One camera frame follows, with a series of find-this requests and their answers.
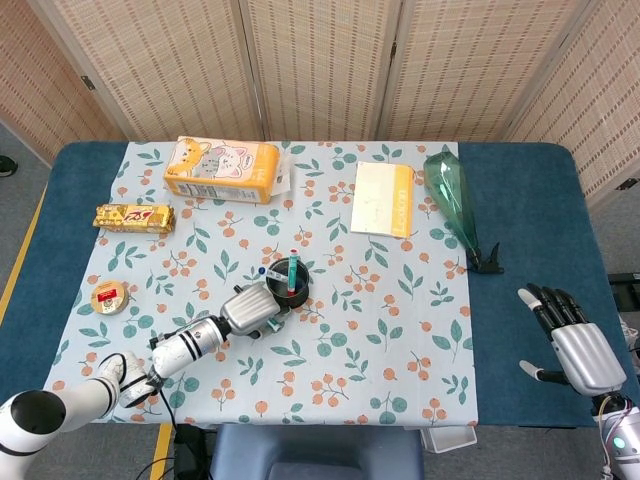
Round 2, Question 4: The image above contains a floral leaf tablecloth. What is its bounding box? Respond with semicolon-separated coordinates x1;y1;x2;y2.
33;141;481;427

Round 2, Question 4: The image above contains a green spray bottle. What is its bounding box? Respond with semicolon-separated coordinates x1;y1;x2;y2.
423;147;505;275

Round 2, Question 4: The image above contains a dark blue padded seat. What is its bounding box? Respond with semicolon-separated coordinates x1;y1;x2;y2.
208;423;426;480

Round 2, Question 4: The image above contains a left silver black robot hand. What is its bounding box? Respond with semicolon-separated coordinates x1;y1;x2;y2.
219;283;294;341

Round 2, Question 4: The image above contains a round gold tin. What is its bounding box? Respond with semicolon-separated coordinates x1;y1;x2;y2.
91;280;130;316

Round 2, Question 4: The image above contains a red cap marker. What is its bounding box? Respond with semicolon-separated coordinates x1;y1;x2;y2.
287;248;300;297

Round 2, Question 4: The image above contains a white yellow notebook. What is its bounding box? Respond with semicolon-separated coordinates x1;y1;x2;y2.
349;160;417;239

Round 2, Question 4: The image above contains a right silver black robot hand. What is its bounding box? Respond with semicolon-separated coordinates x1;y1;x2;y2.
517;283;628;399

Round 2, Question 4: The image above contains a yellow cat tissue pack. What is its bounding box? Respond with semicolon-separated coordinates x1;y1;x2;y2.
164;136;294;205

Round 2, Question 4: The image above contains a gold biscuit pack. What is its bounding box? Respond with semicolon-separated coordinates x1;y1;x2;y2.
92;203;176;236

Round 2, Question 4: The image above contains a blue table cover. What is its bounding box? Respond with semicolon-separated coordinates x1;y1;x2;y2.
19;141;626;431

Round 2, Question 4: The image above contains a woven folding screen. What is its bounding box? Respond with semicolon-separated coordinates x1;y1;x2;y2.
0;0;640;206

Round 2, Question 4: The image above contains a black pen cup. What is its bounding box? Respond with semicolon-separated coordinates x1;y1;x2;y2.
264;257;311;310

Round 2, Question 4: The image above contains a black equipment frame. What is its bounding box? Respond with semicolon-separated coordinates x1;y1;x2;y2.
608;272;640;301

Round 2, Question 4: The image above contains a white plastic box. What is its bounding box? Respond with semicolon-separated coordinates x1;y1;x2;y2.
421;425;477;454

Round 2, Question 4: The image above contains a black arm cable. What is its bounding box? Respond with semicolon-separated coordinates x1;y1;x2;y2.
147;377;211;480

